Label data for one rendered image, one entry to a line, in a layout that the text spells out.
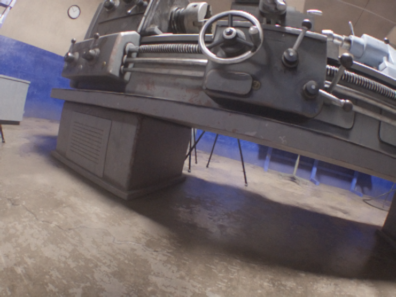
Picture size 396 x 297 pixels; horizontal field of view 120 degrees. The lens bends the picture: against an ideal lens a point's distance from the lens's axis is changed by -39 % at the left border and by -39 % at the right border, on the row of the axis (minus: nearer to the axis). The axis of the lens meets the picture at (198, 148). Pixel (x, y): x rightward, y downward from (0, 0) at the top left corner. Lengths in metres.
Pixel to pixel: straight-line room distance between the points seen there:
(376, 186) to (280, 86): 4.43
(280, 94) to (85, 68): 0.95
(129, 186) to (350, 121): 1.00
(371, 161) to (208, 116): 0.55
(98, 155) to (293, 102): 0.91
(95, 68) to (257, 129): 0.82
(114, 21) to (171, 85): 0.69
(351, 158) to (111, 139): 0.98
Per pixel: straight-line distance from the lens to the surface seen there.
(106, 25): 1.41
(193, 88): 0.84
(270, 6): 0.68
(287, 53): 0.60
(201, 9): 1.23
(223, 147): 4.06
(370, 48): 1.23
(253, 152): 3.97
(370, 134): 0.87
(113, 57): 0.97
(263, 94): 0.59
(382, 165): 0.70
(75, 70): 1.20
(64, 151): 1.36
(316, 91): 0.57
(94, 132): 1.06
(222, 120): 0.58
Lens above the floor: 0.38
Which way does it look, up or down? 5 degrees down
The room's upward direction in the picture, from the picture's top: 13 degrees clockwise
